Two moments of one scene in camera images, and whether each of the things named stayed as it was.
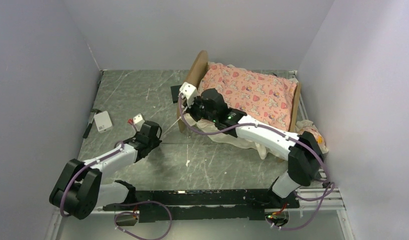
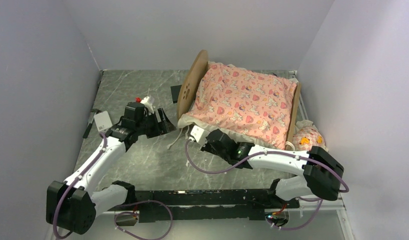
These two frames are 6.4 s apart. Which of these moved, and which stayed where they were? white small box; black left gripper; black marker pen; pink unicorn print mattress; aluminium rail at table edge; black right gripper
Moved: black left gripper; black right gripper
Stayed: aluminium rail at table edge; white small box; pink unicorn print mattress; black marker pen
